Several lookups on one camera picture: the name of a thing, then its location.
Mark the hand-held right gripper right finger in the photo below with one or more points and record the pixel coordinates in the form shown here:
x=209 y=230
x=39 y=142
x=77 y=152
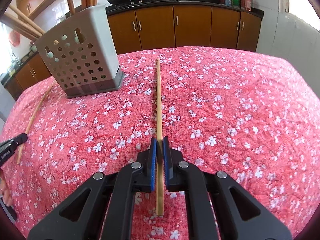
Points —
x=166 y=160

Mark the sink faucet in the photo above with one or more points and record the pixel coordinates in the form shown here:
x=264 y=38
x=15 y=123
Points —
x=15 y=59

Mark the brown wooden base cabinets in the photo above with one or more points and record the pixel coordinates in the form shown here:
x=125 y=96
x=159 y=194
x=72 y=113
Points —
x=195 y=27

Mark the red floral tablecloth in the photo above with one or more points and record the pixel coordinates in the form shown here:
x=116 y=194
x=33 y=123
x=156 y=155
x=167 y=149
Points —
x=212 y=105

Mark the grey perforated utensil holder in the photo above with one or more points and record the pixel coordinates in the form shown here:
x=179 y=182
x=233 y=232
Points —
x=100 y=42

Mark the person's left hand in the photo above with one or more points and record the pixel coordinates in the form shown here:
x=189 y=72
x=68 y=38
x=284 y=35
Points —
x=6 y=192

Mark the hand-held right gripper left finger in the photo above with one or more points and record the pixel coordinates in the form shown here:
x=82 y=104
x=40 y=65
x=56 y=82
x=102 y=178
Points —
x=153 y=160

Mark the white window frame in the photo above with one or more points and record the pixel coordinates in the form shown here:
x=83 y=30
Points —
x=295 y=2

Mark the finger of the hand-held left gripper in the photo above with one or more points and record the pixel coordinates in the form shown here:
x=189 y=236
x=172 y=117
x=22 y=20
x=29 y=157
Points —
x=12 y=146

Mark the black kitchen countertop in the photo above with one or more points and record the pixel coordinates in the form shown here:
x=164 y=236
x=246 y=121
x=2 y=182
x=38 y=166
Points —
x=187 y=1

